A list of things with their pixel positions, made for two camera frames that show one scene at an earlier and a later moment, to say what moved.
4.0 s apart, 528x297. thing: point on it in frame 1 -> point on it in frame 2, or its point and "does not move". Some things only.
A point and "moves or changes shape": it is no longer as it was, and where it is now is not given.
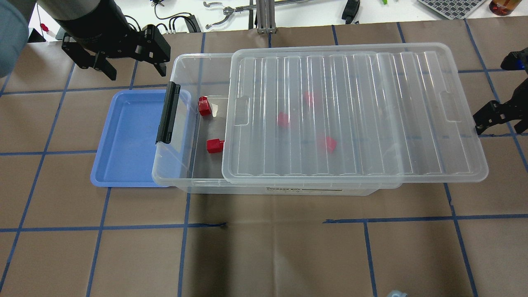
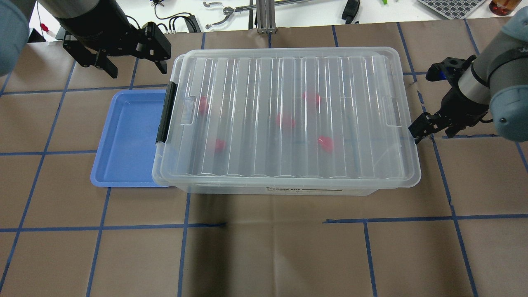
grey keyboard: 455,9 does not move
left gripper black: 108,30 does not move
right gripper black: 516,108 -> 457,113
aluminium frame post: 266,16 does not move
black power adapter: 350,10 does not move
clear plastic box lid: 373,114 moves or changes shape
